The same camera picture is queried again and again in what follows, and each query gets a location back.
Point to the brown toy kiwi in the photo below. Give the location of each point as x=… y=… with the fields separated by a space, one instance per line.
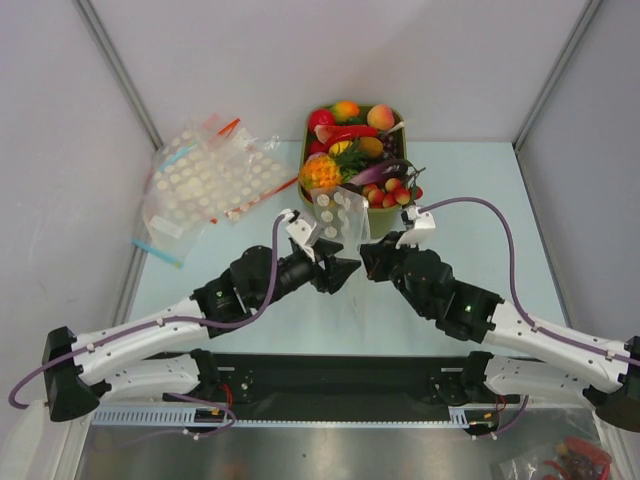
x=372 y=147

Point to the toy lychee cluster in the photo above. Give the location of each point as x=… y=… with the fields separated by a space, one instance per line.
x=394 y=192

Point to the clear dotted zip bag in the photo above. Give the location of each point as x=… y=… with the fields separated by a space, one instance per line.
x=343 y=218

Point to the white cable duct strip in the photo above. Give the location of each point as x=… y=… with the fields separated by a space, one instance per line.
x=183 y=416

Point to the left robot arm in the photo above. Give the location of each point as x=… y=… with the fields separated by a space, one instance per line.
x=83 y=371

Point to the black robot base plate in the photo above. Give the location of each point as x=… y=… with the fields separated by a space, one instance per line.
x=353 y=386

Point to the purple toy eggplant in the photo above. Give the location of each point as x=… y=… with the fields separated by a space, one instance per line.
x=380 y=172

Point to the bag of red items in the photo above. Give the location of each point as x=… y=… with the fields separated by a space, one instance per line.
x=570 y=457

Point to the orange toy mango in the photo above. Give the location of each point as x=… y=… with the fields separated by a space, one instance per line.
x=344 y=110

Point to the toy watermelon slice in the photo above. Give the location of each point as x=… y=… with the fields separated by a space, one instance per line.
x=324 y=132

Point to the red toy chili pepper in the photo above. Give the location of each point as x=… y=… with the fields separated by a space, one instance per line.
x=350 y=133

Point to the red toy apple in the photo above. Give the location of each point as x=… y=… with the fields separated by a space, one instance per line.
x=320 y=117

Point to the green plastic fruit bin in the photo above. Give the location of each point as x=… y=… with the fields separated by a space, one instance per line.
x=380 y=221

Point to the pile of dotted zip bags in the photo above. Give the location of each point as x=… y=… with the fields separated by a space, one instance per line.
x=207 y=172

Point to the toy peach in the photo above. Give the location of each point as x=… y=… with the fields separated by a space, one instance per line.
x=381 y=117

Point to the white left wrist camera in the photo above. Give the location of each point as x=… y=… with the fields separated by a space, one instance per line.
x=303 y=229

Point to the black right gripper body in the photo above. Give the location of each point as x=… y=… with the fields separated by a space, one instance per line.
x=382 y=258

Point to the blue zip bag slider strip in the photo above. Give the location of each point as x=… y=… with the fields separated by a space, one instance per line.
x=176 y=262

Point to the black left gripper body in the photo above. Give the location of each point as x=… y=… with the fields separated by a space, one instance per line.
x=297 y=270

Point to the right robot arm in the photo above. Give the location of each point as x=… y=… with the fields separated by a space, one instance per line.
x=566 y=365

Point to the toy purple grapes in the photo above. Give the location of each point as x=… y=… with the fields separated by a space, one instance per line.
x=390 y=146

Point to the toy pineapple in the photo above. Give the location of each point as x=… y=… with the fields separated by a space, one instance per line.
x=337 y=166

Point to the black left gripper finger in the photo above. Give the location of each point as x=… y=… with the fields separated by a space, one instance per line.
x=324 y=248
x=336 y=272

